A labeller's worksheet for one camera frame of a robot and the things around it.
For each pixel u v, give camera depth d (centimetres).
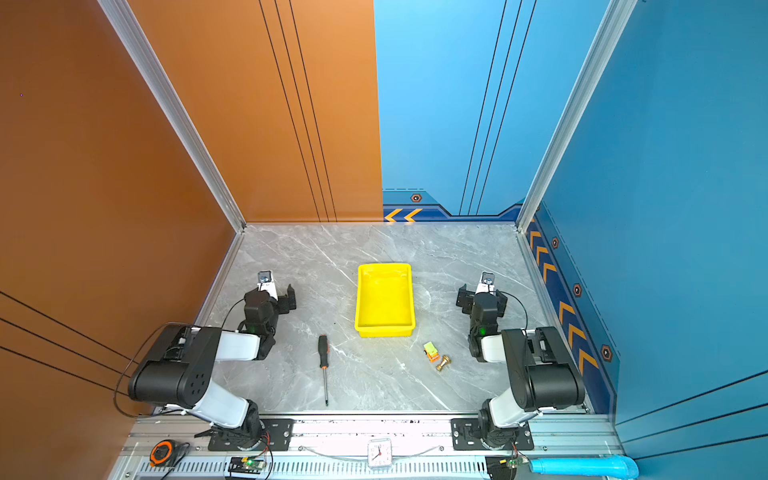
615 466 67
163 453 68
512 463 70
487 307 71
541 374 45
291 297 88
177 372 46
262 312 72
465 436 72
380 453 70
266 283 80
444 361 84
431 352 85
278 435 73
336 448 73
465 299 84
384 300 99
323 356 85
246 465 70
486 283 79
